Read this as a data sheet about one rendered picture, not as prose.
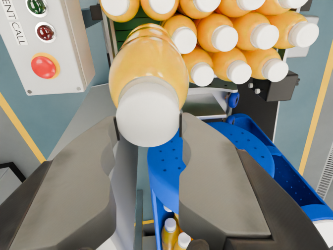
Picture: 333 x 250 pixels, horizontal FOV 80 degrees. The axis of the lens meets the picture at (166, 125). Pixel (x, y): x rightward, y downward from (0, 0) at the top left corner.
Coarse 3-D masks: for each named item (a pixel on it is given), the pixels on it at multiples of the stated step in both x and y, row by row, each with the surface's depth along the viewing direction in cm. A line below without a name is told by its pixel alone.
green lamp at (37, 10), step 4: (28, 0) 27; (32, 0) 27; (36, 0) 27; (40, 0) 28; (28, 4) 27; (32, 4) 27; (36, 4) 27; (40, 4) 28; (44, 4) 28; (32, 8) 28; (36, 8) 28; (40, 8) 28; (44, 8) 28; (36, 12) 28; (40, 12) 28
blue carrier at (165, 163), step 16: (224, 128) 54; (240, 128) 53; (176, 144) 49; (240, 144) 48; (256, 144) 48; (160, 160) 44; (176, 160) 44; (256, 160) 43; (272, 160) 43; (160, 176) 40; (176, 176) 40; (272, 176) 40; (160, 192) 41; (176, 192) 37; (160, 208) 66; (176, 208) 39; (160, 224) 69; (160, 240) 72
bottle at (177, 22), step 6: (174, 18) 36; (180, 18) 36; (186, 18) 36; (162, 24) 41; (168, 24) 36; (174, 24) 35; (180, 24) 35; (186, 24) 35; (192, 24) 36; (168, 30) 36; (174, 30) 35; (192, 30) 35; (180, 54) 38
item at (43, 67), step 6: (36, 60) 31; (42, 60) 31; (48, 60) 32; (36, 66) 32; (42, 66) 32; (48, 66) 32; (54, 66) 32; (36, 72) 32; (42, 72) 32; (48, 72) 32; (54, 72) 33; (48, 78) 33
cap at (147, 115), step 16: (128, 96) 11; (144, 96) 11; (160, 96) 11; (128, 112) 11; (144, 112) 12; (160, 112) 12; (176, 112) 12; (128, 128) 12; (144, 128) 12; (160, 128) 12; (176, 128) 12; (144, 144) 13; (160, 144) 13
